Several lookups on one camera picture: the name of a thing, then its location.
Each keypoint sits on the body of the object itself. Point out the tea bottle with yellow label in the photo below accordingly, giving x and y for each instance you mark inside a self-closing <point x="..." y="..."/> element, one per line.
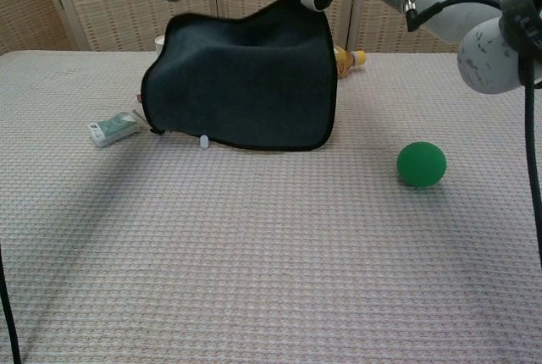
<point x="349" y="61"/>

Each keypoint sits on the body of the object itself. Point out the green foam ball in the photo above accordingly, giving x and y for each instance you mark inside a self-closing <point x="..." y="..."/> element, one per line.
<point x="421" y="165"/>

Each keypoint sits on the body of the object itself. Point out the white woven tablecloth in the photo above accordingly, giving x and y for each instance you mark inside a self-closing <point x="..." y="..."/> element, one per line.
<point x="271" y="254"/>

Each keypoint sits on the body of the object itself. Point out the yellow towel with black trim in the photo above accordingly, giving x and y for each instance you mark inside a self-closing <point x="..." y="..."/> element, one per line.
<point x="245" y="93"/>

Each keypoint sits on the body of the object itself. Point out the green tissue packet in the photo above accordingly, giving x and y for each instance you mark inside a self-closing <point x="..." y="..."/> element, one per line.
<point x="114" y="128"/>

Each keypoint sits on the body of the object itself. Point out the woven folding screen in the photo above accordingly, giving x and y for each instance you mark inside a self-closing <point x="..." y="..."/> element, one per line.
<point x="51" y="12"/>

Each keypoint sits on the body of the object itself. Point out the white paper cup blue print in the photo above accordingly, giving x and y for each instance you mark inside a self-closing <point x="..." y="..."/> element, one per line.
<point x="159" y="45"/>

